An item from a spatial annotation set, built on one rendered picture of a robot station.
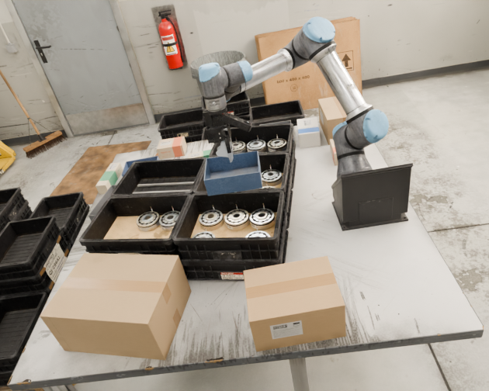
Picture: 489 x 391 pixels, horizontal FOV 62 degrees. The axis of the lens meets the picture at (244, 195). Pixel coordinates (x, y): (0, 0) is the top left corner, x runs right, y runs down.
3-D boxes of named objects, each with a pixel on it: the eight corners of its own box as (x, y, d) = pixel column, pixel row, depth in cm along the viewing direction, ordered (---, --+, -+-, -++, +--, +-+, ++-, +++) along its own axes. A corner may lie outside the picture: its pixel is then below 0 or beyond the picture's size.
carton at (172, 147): (160, 159, 253) (156, 149, 249) (162, 150, 263) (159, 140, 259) (185, 155, 252) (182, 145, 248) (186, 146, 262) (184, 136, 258)
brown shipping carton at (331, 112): (319, 122, 258) (317, 98, 249) (354, 117, 257) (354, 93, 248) (328, 145, 234) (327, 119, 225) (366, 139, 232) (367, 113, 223)
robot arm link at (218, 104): (225, 91, 146) (223, 98, 139) (227, 104, 148) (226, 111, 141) (205, 95, 147) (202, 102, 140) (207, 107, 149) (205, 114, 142)
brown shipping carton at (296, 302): (256, 351, 134) (248, 322, 125) (250, 299, 152) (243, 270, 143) (346, 336, 133) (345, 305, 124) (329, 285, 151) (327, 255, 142)
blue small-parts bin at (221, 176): (260, 165, 157) (258, 150, 153) (262, 188, 145) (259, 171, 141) (209, 173, 159) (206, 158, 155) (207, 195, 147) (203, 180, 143)
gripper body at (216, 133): (210, 137, 155) (204, 107, 149) (233, 134, 154) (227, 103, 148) (209, 145, 148) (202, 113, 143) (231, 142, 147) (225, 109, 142)
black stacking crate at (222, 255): (286, 212, 173) (283, 191, 166) (280, 263, 150) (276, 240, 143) (198, 215, 182) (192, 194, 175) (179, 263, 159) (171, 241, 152)
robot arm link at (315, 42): (373, 142, 170) (307, 29, 170) (398, 130, 157) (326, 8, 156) (354, 154, 165) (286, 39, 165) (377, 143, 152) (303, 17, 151)
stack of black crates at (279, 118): (303, 148, 345) (299, 98, 319) (309, 167, 320) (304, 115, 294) (257, 156, 348) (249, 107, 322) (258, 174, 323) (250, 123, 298)
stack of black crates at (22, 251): (41, 273, 270) (8, 221, 244) (84, 267, 268) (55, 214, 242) (15, 323, 237) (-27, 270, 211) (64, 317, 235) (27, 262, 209)
